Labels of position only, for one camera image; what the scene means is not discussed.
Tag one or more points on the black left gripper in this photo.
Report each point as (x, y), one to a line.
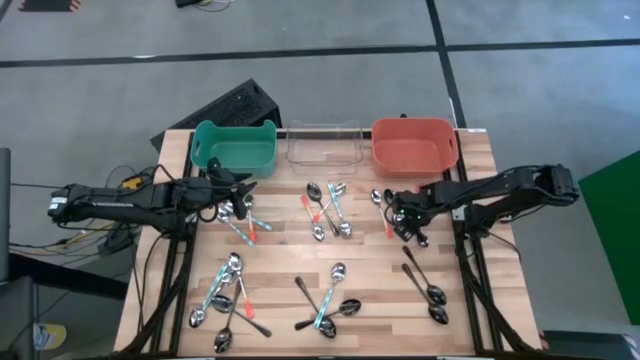
(217, 195)

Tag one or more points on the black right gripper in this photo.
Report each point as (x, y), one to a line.
(420, 205)

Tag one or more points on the small round tan object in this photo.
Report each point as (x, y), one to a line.
(398, 217)

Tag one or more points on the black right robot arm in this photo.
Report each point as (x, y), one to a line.
(500, 189)

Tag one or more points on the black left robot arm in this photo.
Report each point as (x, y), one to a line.
(110, 202)

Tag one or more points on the green plastic bin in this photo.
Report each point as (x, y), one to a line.
(235, 150)

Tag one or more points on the orange plastic bin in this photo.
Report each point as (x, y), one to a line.
(415, 150)

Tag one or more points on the black perforated foam box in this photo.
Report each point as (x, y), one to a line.
(235, 105)

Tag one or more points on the clear plastic bin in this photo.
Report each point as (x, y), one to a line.
(325, 150)

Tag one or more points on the black floor device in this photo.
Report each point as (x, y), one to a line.
(187, 2)

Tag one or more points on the green board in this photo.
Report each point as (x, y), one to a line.
(615, 225)

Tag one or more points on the yellow blue object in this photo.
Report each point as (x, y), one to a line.
(50, 336)

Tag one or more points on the hazard striped black mat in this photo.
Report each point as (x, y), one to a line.
(47, 5)

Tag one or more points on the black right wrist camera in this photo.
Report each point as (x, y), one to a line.
(405, 234)

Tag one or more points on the black frame crossbar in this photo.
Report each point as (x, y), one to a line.
(367, 131)

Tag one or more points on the black aluminium frame rail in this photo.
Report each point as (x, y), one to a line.
(180, 280)
(476, 310)

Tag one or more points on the black diagonal frame brace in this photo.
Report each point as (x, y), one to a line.
(494, 305)
(158, 312)

